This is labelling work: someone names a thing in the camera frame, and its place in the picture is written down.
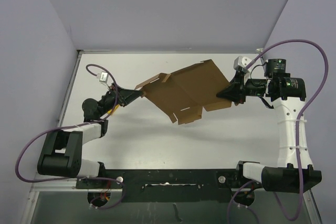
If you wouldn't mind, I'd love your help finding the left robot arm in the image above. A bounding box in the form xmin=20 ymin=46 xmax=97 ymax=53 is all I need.
xmin=37 ymin=84 xmax=143 ymax=188

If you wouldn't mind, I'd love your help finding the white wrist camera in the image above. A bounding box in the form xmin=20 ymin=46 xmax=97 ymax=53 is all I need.
xmin=96 ymin=71 xmax=109 ymax=83
xmin=233 ymin=56 xmax=251 ymax=73

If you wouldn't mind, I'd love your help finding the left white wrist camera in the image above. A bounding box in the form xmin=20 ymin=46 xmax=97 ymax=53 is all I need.
xmin=96 ymin=71 xmax=109 ymax=83

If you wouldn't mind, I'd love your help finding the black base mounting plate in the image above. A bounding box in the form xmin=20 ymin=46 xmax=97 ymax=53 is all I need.
xmin=76 ymin=169 xmax=248 ymax=203

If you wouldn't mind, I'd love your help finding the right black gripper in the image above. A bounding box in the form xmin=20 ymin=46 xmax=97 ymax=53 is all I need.
xmin=216 ymin=71 xmax=270 ymax=104

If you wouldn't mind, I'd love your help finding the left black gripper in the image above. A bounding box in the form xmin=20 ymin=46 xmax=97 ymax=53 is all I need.
xmin=98 ymin=82 xmax=143 ymax=118

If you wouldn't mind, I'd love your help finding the yellow rectangular block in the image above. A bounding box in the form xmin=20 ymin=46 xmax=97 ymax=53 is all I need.
xmin=107 ymin=105 xmax=120 ymax=116

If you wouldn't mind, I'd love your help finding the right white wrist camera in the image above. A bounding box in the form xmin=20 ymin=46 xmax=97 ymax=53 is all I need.
xmin=233 ymin=56 xmax=251 ymax=73

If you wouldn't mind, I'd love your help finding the brown cardboard box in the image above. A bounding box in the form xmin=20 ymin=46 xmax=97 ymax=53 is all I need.
xmin=135 ymin=59 xmax=232 ymax=125

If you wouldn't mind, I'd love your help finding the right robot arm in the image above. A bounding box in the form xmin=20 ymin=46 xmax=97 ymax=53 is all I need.
xmin=216 ymin=56 xmax=322 ymax=194

